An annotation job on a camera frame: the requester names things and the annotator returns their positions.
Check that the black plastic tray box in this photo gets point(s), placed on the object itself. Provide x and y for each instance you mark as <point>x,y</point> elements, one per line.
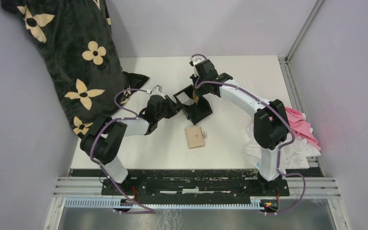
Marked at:
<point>194,113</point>

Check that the aluminium frame rail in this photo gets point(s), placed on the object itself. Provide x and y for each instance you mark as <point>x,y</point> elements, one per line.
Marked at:
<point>285,62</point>

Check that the pink cloth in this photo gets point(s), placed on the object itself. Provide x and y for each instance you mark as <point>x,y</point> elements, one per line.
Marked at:
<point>300,127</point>

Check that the stack of credit cards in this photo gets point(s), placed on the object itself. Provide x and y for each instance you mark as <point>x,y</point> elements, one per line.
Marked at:
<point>185,100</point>

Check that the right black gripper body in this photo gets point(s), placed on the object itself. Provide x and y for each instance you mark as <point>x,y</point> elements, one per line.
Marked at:
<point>202,91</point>

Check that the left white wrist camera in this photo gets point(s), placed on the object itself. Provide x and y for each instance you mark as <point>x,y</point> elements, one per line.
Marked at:
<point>157,90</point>

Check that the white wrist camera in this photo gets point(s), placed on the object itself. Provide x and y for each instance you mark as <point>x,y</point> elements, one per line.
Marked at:
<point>157,90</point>
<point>195,60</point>

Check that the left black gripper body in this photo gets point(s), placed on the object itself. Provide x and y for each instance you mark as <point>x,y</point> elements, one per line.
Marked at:
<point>159,116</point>

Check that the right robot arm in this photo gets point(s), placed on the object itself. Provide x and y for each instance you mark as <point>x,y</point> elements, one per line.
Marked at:
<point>270,122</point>

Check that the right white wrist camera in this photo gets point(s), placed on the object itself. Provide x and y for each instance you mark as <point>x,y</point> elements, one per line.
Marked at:
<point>195,60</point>

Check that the black floral blanket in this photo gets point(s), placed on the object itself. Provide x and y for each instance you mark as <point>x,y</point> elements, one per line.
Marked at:
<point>74,38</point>

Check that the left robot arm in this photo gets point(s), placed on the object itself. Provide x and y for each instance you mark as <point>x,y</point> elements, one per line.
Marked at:
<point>102,142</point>

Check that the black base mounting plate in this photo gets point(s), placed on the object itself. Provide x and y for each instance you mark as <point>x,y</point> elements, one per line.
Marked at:
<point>200,187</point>

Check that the white cloth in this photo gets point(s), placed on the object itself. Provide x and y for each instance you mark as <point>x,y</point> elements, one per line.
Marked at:
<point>293,156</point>

